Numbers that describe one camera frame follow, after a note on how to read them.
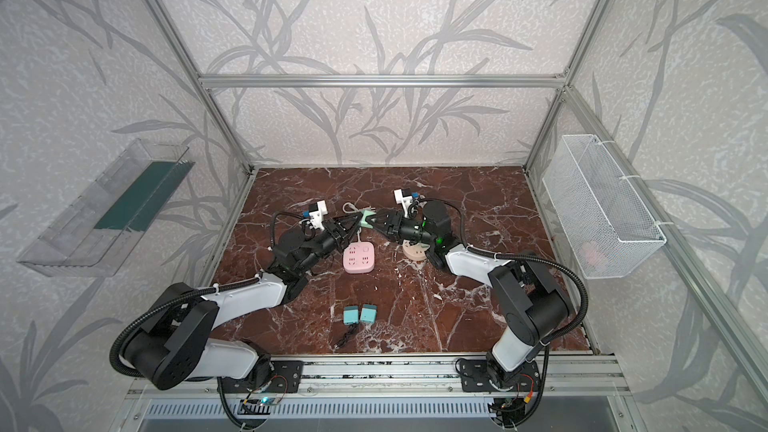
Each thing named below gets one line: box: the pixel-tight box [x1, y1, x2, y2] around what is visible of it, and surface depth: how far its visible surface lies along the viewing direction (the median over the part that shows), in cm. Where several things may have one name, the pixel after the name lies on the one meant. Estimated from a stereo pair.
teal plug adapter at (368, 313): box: [360, 304, 378, 323], surface depth 84 cm
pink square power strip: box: [342, 242, 375, 274], surface depth 93 cm
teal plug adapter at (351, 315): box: [343, 305, 359, 325], surface depth 84 cm
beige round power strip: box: [402, 239, 430, 261], surface depth 96 cm
